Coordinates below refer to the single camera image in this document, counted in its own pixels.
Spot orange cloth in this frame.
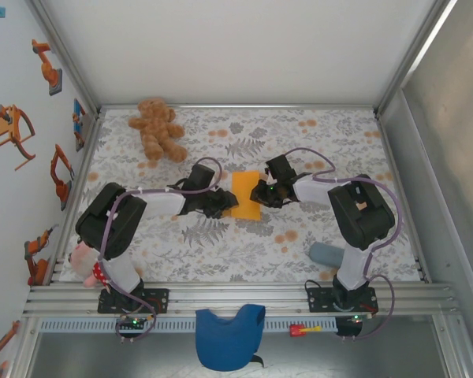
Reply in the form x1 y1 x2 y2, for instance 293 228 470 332
229 169 263 221

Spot orange arm sticker grey base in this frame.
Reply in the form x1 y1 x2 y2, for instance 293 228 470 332
31 38 64 96

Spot floral tablecloth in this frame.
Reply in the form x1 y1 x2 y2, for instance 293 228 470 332
61 106 425 284

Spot grey-blue cylinder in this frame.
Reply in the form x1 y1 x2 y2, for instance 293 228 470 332
308 241 344 269

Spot brown teddy bear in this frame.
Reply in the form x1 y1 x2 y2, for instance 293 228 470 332
127 97 190 161

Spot blue cloth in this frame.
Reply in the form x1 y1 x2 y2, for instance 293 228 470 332
195 303 267 372

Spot pink plush toy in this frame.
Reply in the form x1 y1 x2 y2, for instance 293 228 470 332
68 242 110 288

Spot red and yellow tool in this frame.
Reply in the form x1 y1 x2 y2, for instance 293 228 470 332
289 323 323 339

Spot blue and orange sticker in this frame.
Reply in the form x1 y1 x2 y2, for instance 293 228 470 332
73 98 88 153

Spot orange claw sticker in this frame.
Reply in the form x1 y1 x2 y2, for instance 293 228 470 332
0 104 37 171

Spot thin aluminium frame rail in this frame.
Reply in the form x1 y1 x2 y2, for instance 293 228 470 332
99 103 378 112

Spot wide aluminium frame rail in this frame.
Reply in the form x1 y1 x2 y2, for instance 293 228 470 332
21 281 460 318

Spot purple cable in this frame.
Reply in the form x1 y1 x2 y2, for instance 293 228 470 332
285 147 402 343
96 157 223 343

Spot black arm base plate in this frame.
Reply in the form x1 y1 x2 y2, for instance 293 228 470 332
97 287 170 315
306 287 378 314

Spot white slotted cable duct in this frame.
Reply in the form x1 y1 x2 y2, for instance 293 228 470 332
39 317 340 332

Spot aluminium side rail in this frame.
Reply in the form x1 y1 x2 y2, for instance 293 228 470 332
376 112 433 284
43 113 103 284

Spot aluminium frame post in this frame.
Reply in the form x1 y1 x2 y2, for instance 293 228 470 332
25 0 103 117
372 0 460 117

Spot aluminium frame leg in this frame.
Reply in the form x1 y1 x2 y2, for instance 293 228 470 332
7 317 40 378
431 314 473 378

